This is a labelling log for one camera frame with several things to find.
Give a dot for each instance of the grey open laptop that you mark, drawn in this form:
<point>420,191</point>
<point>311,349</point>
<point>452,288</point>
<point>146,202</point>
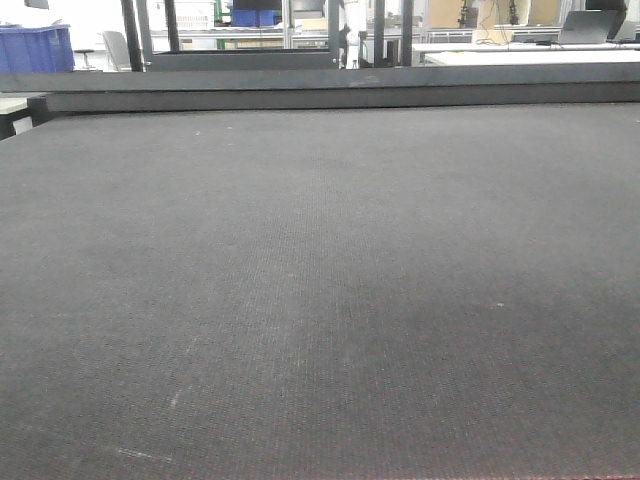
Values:
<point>589,27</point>

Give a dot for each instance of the dark foam board edge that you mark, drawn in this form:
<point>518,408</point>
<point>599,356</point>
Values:
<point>434,86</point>

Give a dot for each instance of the grey office chair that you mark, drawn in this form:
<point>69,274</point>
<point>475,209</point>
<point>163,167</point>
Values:
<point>117,51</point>

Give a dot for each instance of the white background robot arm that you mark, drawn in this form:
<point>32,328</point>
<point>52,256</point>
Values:
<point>353,30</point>

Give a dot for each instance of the black metal frame rack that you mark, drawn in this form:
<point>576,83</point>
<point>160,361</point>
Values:
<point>225,36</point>

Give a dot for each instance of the blue plastic crate background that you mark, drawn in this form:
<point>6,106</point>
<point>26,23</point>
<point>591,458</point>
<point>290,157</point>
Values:
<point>36,50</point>

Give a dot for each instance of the white lab table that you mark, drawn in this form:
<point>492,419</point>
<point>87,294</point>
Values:
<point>469,54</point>

